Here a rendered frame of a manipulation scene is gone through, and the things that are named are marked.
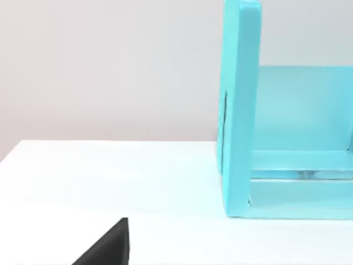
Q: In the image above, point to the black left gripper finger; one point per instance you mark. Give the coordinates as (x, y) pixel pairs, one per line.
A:
(113, 245)

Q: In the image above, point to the light blue rack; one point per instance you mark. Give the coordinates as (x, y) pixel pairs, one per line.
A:
(275, 124)

